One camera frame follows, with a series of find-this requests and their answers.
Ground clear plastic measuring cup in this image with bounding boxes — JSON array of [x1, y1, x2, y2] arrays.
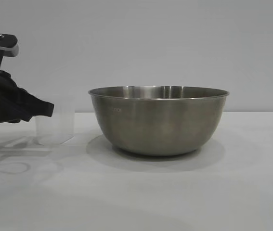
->
[[35, 96, 76, 145]]

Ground stainless steel mixing bowl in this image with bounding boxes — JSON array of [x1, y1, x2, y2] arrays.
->
[[87, 85, 230, 157]]

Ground white tablecloth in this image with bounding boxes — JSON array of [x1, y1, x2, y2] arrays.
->
[[0, 111, 273, 231]]

